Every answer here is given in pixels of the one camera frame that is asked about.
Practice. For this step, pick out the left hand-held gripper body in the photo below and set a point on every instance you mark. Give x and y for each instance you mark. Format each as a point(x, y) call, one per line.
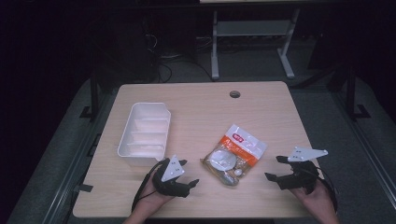
point(170, 180)

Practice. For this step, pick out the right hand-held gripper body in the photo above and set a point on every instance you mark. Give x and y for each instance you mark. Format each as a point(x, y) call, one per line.
point(303, 179)

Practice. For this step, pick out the clear orange snack packet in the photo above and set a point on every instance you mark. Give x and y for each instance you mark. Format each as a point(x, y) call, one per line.
point(233, 155)

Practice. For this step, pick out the white divided plastic container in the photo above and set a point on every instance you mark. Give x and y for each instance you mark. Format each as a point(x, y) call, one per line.
point(146, 133)

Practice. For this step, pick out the person's right hand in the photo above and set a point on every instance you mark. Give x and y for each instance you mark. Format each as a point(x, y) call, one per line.
point(317, 200)

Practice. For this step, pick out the person's left hand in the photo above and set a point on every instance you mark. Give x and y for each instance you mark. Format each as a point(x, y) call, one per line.
point(151, 199)

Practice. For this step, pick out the black tape tab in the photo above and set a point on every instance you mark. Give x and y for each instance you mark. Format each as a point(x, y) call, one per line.
point(83, 188)

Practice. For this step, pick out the black metal stand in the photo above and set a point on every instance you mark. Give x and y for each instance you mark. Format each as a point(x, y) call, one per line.
point(351, 93)
point(94, 96)

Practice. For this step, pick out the grey metal floor rail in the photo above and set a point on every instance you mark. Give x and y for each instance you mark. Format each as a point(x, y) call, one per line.
point(367, 146)
point(77, 161)

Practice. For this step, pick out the white metal desk frame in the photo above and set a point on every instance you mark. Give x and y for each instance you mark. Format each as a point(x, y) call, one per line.
point(214, 46)

